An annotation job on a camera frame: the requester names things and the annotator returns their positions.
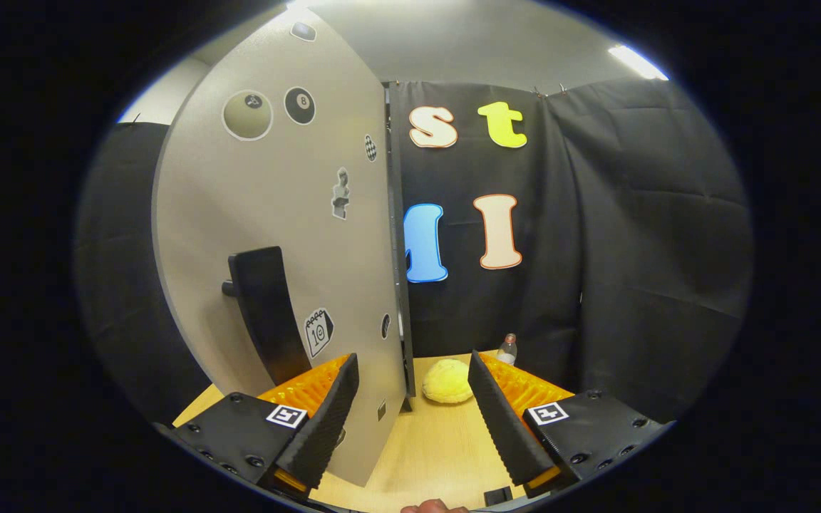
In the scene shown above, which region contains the long ceiling light strip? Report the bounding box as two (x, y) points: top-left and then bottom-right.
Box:
(609, 44), (669, 81)

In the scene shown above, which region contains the black door handle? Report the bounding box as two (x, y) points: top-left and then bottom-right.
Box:
(222, 246), (311, 385)

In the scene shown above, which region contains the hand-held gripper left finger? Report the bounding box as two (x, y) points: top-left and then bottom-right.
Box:
(168, 353), (360, 499)

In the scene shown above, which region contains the yellow plush toy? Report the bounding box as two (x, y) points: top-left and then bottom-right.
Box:
(421, 358), (474, 405)

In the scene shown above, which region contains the beige shoe cabinet door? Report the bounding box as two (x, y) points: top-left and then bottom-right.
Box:
(152, 7), (411, 489)

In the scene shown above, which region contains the dark grey shoe cabinet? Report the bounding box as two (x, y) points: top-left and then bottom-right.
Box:
(384, 82), (417, 414)

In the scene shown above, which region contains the black backdrop cloth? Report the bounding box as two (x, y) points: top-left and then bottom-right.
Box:
(76, 77), (755, 425)

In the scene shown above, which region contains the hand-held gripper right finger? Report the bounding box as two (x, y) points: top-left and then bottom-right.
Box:
(468, 349), (671, 499)

